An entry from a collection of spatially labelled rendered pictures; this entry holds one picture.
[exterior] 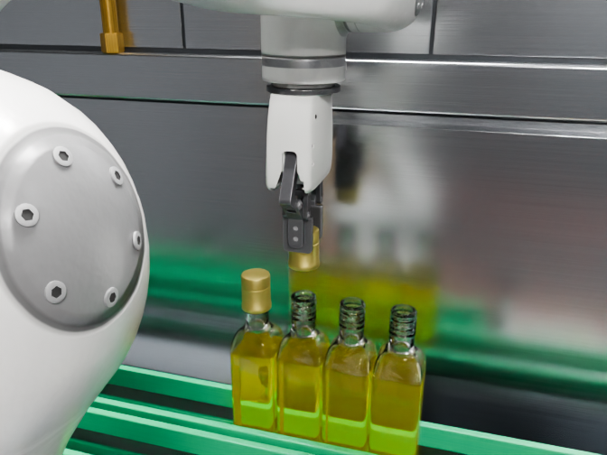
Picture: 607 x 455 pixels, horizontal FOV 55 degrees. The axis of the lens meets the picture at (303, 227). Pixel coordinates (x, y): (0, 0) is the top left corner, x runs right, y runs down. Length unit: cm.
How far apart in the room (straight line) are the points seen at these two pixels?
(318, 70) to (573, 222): 36
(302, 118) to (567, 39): 32
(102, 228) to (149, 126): 70
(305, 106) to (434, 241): 28
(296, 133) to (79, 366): 42
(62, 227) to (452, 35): 61
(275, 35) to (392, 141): 22
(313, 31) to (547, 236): 37
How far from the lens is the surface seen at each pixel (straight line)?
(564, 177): 73
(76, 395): 20
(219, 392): 85
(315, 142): 58
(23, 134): 17
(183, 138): 85
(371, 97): 73
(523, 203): 74
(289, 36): 57
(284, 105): 57
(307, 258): 65
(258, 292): 68
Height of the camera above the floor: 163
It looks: 21 degrees down
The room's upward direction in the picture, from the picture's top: straight up
